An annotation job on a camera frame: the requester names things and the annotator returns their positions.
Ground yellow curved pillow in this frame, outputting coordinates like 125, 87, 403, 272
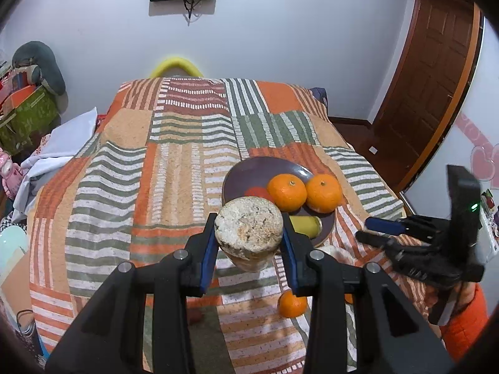
150, 57, 203, 78

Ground large orange front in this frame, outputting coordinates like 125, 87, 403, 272
266, 174, 307, 213

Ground white cloth pile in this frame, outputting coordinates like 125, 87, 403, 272
12, 107, 97, 223

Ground brown wooden door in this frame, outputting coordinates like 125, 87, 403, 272
373, 0, 480, 192

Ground dark purple plate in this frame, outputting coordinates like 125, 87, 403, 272
222, 156, 335, 247

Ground dark red jujube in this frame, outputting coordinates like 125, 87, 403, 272
187, 308, 203, 325

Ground striped patchwork bed quilt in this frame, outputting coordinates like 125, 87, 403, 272
28, 78, 428, 373

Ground white sliding wardrobe door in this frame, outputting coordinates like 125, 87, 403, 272
404, 19, 498, 218

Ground green storage box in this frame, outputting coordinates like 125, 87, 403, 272
1, 85, 59, 156

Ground person right hand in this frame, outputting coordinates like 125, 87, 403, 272
456, 282, 476, 310

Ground pink rabbit toy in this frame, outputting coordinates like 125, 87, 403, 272
0, 150, 24, 200

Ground small tangerine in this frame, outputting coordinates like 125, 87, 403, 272
278, 290, 308, 318
344, 294, 354, 304

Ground large orange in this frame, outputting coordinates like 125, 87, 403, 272
305, 174, 343, 213
266, 174, 307, 213

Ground blue grey backpack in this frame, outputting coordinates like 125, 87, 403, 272
310, 87, 328, 107

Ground sugarcane piece sideways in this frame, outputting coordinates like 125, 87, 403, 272
214, 196, 284, 273

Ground red tomato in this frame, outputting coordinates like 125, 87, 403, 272
244, 187, 273, 202

